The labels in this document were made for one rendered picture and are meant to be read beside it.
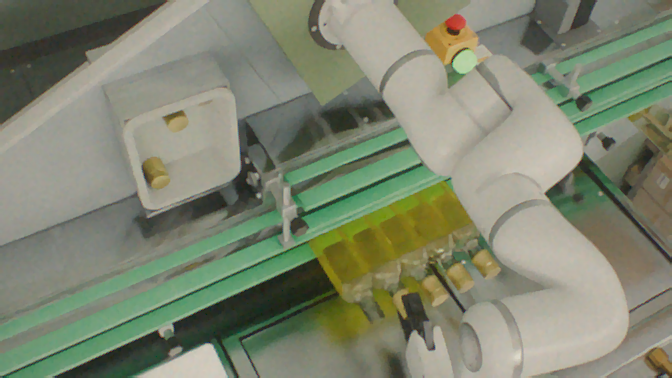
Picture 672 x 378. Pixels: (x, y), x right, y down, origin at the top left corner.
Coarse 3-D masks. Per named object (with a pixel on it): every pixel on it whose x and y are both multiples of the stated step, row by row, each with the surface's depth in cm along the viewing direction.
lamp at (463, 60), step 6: (468, 48) 134; (456, 54) 134; (462, 54) 133; (468, 54) 133; (474, 54) 134; (456, 60) 134; (462, 60) 133; (468, 60) 133; (474, 60) 134; (456, 66) 134; (462, 66) 133; (468, 66) 134; (462, 72) 135
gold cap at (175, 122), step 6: (168, 114) 112; (174, 114) 111; (180, 114) 111; (168, 120) 111; (174, 120) 111; (180, 120) 112; (186, 120) 112; (168, 126) 112; (174, 126) 112; (180, 126) 113; (186, 126) 113
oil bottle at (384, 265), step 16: (352, 224) 132; (368, 224) 132; (352, 240) 130; (368, 240) 130; (384, 240) 130; (368, 256) 128; (384, 256) 128; (384, 272) 127; (400, 272) 128; (384, 288) 129
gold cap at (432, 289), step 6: (432, 276) 128; (426, 282) 127; (432, 282) 127; (438, 282) 127; (426, 288) 127; (432, 288) 126; (438, 288) 126; (426, 294) 127; (432, 294) 126; (438, 294) 126; (444, 294) 126; (432, 300) 126; (438, 300) 126
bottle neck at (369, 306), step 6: (366, 294) 125; (360, 300) 125; (366, 300) 125; (372, 300) 125; (360, 306) 125; (366, 306) 124; (372, 306) 124; (378, 306) 125; (366, 312) 124; (372, 312) 123; (378, 312) 123; (366, 318) 125; (372, 318) 123; (378, 318) 125
